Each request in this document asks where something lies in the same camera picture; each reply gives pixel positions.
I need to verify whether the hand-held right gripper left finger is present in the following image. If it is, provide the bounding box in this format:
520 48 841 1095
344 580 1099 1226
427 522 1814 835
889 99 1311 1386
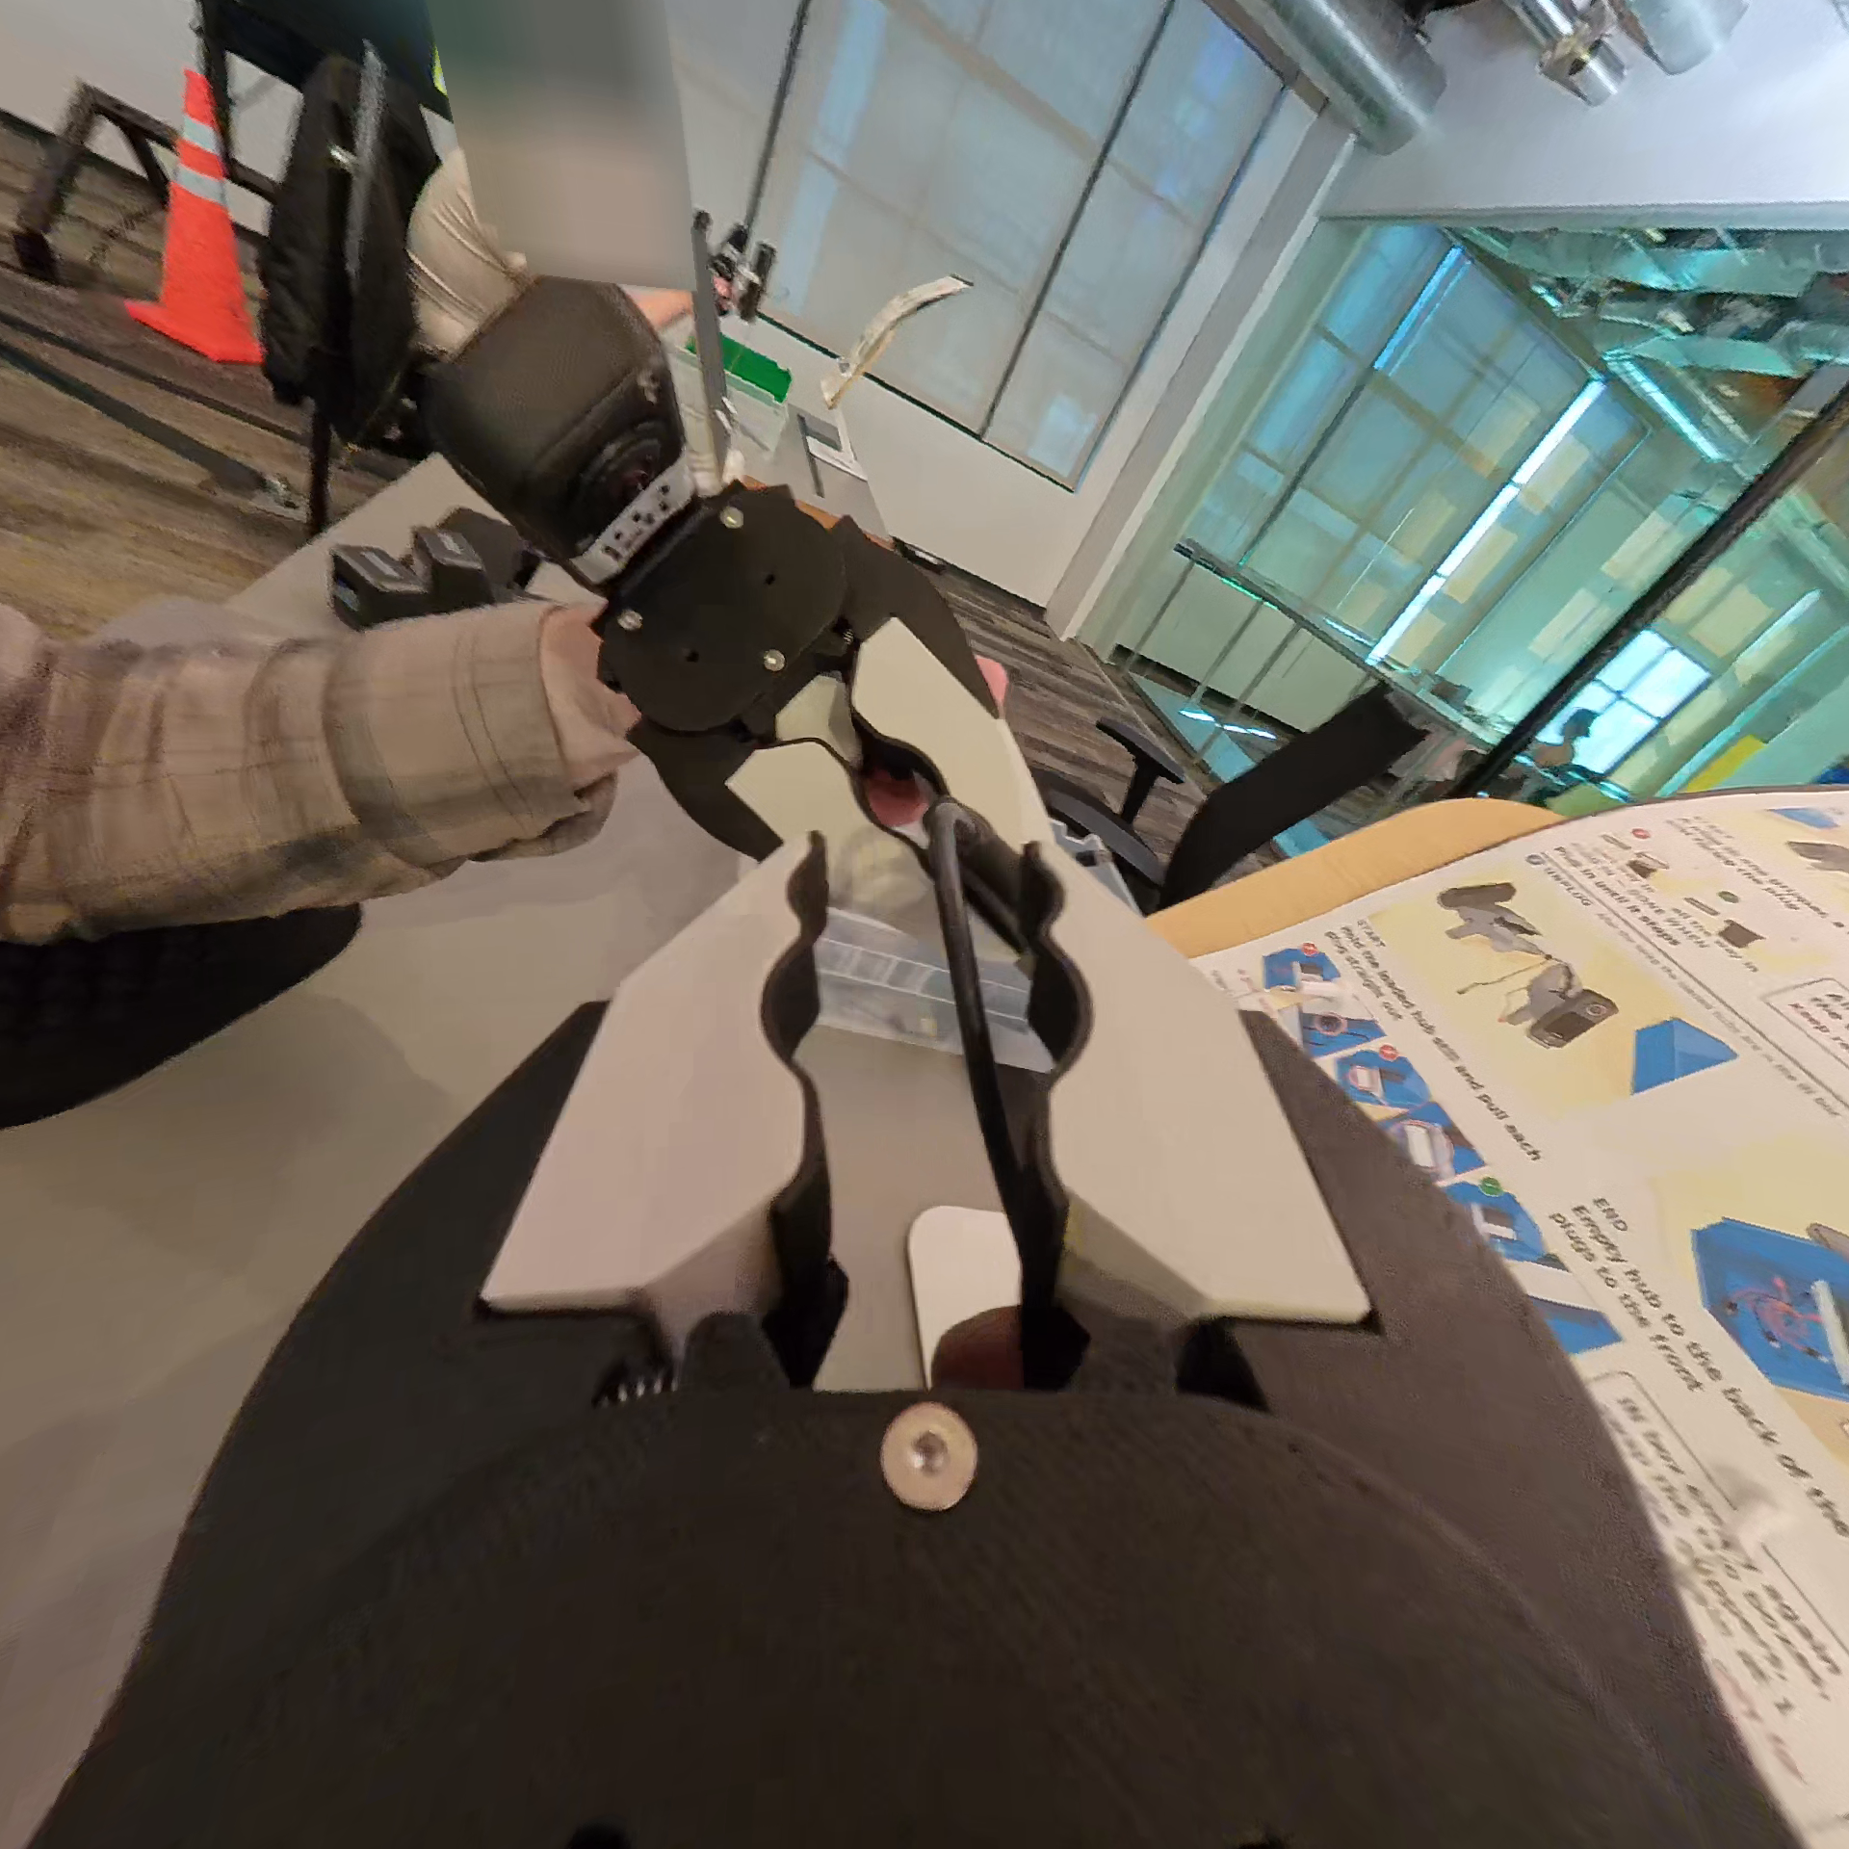
478 832 846 1383

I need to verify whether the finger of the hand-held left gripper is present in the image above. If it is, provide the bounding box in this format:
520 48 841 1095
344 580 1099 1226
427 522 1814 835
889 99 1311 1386
725 725 873 898
839 613 1047 870

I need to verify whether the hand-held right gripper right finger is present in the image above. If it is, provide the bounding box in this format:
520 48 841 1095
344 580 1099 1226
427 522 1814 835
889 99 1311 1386
983 838 1374 1383

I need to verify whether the slim hub black cable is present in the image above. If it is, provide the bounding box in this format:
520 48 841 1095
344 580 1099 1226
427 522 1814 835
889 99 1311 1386
921 802 1065 1364

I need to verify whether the clear plastic bin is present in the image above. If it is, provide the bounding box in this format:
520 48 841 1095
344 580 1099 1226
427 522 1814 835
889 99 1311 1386
817 911 1058 1077

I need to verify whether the person's left forearm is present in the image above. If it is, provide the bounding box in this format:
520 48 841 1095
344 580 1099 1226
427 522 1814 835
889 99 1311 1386
0 600 642 945

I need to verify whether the person's left hand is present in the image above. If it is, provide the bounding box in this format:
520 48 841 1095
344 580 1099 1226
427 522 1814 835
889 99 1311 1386
857 654 1019 828

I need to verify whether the white stand base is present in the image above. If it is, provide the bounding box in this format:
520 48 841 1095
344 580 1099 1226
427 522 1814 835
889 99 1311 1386
908 1207 1030 1383

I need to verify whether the small black adapter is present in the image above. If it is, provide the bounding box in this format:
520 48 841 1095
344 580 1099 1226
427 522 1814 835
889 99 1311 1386
331 544 436 631
413 512 545 610

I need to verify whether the white desk lamp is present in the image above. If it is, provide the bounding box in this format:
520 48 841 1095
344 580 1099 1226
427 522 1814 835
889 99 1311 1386
819 274 974 411

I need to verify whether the printed instruction sheet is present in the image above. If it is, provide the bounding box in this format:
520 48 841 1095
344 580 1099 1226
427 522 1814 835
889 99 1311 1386
1200 785 1849 1765

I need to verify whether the black wrist rest pad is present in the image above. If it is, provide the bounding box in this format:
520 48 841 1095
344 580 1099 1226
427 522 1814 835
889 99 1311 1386
0 902 365 1131

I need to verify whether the orange plastic object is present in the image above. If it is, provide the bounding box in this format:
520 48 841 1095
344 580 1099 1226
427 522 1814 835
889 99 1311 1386
126 71 268 366

